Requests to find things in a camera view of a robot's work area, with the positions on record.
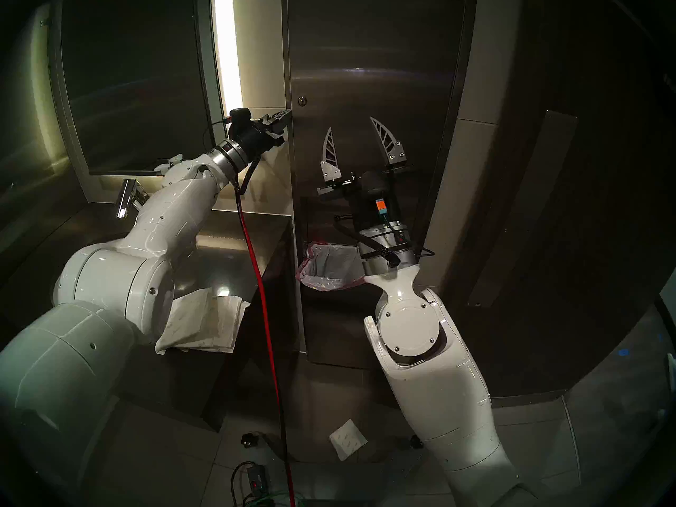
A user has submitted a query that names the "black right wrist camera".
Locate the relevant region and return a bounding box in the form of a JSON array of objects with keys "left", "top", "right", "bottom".
[{"left": 359, "top": 171, "right": 391, "bottom": 217}]

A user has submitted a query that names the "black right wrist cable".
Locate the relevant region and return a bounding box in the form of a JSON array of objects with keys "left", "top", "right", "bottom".
[{"left": 334, "top": 214, "right": 436, "bottom": 266}]

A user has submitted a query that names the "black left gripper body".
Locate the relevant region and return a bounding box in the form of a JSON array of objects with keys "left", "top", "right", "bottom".
[{"left": 231, "top": 119, "right": 287, "bottom": 167}]

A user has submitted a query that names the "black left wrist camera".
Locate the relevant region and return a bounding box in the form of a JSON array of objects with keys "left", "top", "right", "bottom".
[{"left": 224, "top": 107, "right": 254, "bottom": 137}]

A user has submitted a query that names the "printed paper towel pack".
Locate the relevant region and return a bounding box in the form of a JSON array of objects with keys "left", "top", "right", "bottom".
[{"left": 156, "top": 292, "right": 217, "bottom": 356}]

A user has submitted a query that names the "plain white paper towel stack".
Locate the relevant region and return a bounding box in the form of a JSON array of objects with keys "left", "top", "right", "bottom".
[{"left": 180, "top": 295, "right": 251, "bottom": 353}]

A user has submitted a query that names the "clear pink-edged bin liner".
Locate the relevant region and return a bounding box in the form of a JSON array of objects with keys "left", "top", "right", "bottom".
[{"left": 296, "top": 241, "right": 381, "bottom": 292}]

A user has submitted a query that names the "stainless steel wall panel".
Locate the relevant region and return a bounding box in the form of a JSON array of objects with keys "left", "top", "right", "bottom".
[{"left": 280, "top": 0, "right": 478, "bottom": 369}]

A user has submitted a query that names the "thin black cable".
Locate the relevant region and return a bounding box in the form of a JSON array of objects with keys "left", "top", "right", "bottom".
[{"left": 231, "top": 460, "right": 259, "bottom": 507}]

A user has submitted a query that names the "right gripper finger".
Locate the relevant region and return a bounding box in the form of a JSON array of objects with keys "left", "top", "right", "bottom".
[
  {"left": 320, "top": 127, "right": 343, "bottom": 182},
  {"left": 369, "top": 116, "right": 407, "bottom": 166}
]

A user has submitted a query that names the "chrome faucet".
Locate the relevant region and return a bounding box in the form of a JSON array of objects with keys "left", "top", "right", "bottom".
[{"left": 115, "top": 179, "right": 151, "bottom": 220}]

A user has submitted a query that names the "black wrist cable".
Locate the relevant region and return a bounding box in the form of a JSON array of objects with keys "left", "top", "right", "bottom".
[
  {"left": 334, "top": 214, "right": 436, "bottom": 266},
  {"left": 235, "top": 160, "right": 260, "bottom": 196}
]

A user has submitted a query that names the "stainless steel waste bin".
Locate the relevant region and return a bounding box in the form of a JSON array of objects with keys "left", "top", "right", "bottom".
[{"left": 300, "top": 279, "right": 402, "bottom": 369}]

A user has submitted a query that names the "crumpled paper towel sheet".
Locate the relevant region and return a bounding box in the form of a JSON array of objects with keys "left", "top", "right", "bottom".
[{"left": 328, "top": 419, "right": 368, "bottom": 462}]

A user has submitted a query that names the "wall mirror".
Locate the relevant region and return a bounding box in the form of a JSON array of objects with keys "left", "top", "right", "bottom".
[{"left": 50, "top": 0, "right": 228, "bottom": 179}]

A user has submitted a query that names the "red and black power cable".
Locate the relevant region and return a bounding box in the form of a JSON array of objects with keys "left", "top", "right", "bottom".
[{"left": 232, "top": 186, "right": 296, "bottom": 507}]

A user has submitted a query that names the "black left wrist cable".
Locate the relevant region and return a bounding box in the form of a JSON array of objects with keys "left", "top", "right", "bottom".
[{"left": 235, "top": 160, "right": 260, "bottom": 196}]

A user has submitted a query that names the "black power adapter box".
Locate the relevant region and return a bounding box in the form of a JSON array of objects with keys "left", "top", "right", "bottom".
[{"left": 246, "top": 461, "right": 273, "bottom": 493}]

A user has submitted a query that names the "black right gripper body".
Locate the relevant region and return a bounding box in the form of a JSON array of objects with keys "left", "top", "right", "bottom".
[{"left": 316, "top": 164, "right": 411, "bottom": 236}]

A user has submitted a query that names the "green cable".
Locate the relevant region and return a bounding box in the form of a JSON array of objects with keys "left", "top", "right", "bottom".
[{"left": 243, "top": 489, "right": 307, "bottom": 507}]

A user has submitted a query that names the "stainless steel dispenser door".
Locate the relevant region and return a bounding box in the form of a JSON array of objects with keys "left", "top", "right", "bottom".
[{"left": 288, "top": 0, "right": 468, "bottom": 248}]

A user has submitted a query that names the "dark vanity cabinet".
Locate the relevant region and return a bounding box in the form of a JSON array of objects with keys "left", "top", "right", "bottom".
[{"left": 0, "top": 202, "right": 296, "bottom": 433}]

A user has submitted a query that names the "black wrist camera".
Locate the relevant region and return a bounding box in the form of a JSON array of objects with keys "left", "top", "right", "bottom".
[
  {"left": 359, "top": 171, "right": 391, "bottom": 217},
  {"left": 224, "top": 107, "right": 254, "bottom": 137}
]

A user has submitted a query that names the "dark wooden door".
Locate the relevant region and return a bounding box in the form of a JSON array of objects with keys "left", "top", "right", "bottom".
[{"left": 422, "top": 0, "right": 676, "bottom": 411}]

